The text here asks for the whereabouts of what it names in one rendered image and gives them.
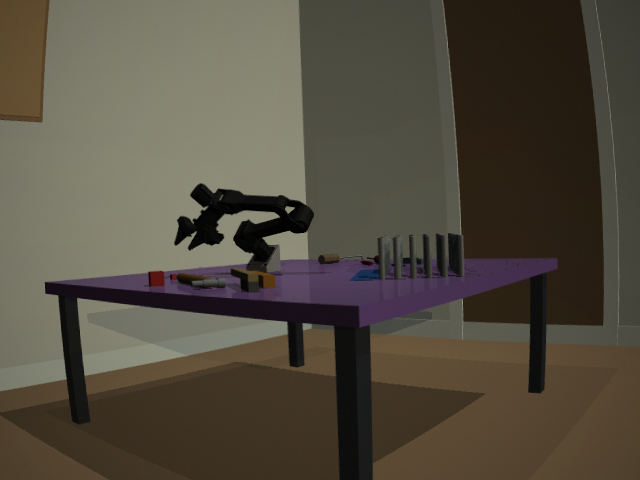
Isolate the hammer with wooden handle and grey head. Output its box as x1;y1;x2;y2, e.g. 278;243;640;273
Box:
177;273;226;288

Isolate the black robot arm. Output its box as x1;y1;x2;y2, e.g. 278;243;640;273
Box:
191;183;314;262

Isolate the blue flat strip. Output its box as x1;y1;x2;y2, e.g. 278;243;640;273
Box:
349;269;380;281

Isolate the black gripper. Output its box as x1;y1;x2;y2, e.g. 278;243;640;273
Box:
174;210;219;251

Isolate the orange-brown rectangular bar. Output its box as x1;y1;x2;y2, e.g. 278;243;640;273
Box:
251;271;275;289

